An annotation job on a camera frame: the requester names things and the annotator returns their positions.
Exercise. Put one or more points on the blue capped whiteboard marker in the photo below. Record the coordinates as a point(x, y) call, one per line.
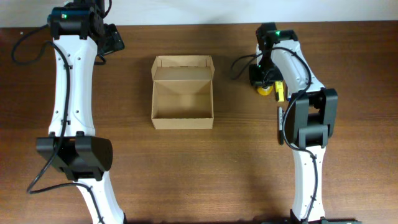
point(289, 95)

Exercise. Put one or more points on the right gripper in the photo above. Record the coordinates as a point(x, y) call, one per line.
point(255, 79)

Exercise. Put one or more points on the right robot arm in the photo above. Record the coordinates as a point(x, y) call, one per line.
point(308, 122)

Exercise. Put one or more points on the black permanent marker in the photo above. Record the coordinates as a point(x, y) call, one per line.
point(280, 126)

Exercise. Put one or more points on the brown cardboard box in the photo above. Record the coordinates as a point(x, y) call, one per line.
point(182, 94)

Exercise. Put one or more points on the yellow tape roll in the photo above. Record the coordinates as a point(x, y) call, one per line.
point(265, 90)

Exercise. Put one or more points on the yellow highlighter marker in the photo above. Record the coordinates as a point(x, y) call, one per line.
point(279, 90)

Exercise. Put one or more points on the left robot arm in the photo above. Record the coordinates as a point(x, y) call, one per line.
point(79, 36)

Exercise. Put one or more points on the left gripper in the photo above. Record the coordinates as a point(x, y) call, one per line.
point(114, 42)

